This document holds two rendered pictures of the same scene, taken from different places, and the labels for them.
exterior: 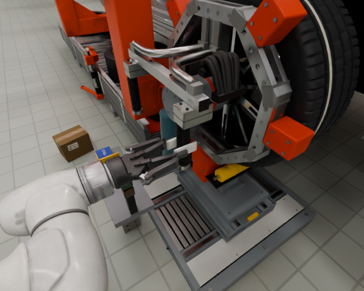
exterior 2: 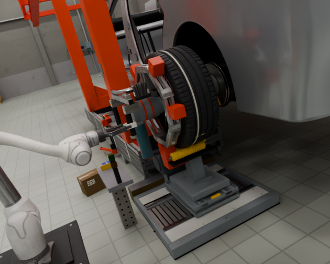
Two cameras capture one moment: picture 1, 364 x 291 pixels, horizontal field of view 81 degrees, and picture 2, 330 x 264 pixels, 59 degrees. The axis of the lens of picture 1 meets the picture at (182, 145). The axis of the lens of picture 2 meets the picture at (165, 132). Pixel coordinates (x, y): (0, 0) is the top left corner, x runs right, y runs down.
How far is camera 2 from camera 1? 1.27 m
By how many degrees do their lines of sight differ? 26
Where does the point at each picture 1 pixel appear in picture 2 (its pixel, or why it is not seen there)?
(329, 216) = (297, 198)
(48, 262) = (74, 143)
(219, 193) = (190, 184)
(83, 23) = (101, 100)
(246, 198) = (209, 184)
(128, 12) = (114, 80)
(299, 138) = (174, 108)
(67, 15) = (89, 97)
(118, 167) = (99, 131)
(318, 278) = (273, 235)
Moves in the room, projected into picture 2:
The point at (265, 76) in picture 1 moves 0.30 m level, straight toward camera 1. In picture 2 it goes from (158, 87) to (127, 103)
